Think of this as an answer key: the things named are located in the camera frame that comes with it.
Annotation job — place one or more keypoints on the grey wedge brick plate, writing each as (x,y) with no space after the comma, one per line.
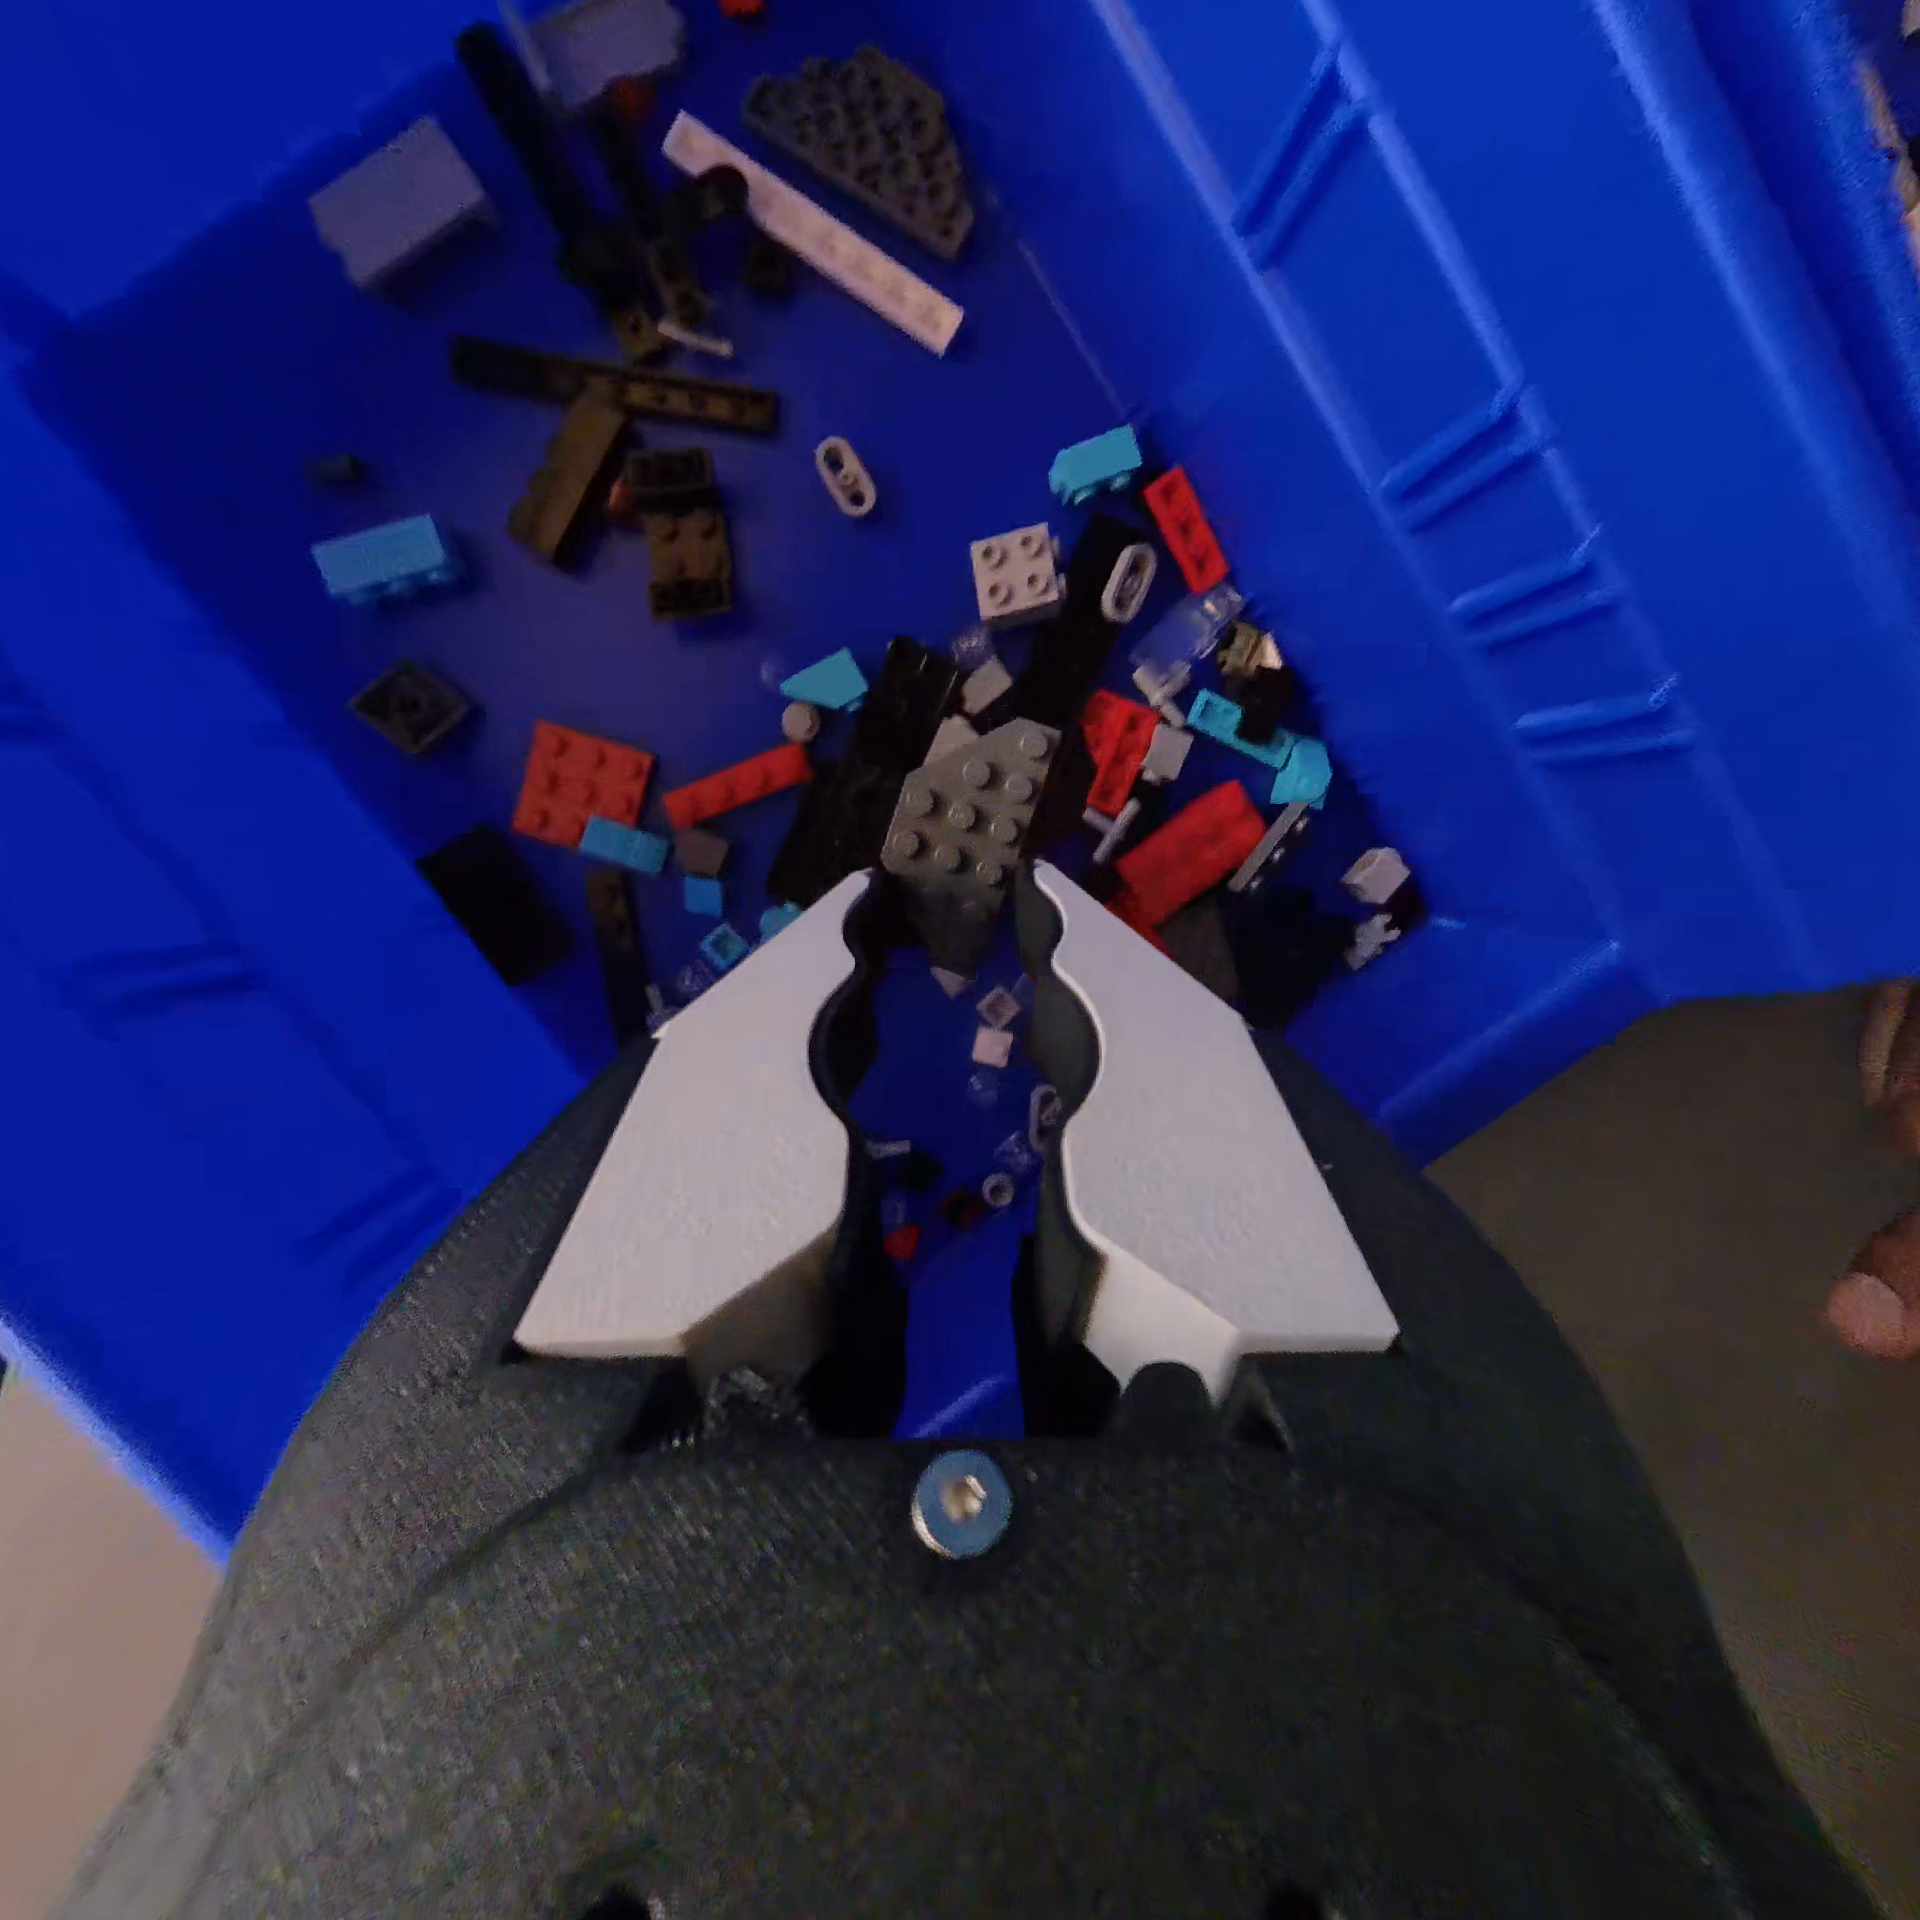
(968,819)

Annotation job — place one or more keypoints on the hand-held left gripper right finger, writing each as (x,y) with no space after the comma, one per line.
(1213,1184)

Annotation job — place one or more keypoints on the blue plastic bin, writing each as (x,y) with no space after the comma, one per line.
(224,900)

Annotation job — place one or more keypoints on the pile of colourful toy bricks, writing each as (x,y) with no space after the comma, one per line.
(749,599)

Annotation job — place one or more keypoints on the grey desk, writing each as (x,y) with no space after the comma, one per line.
(1651,1424)

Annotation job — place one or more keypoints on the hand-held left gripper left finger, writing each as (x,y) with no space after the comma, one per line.
(690,1184)

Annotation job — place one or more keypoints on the person's right hand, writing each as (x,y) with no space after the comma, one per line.
(1882,1289)

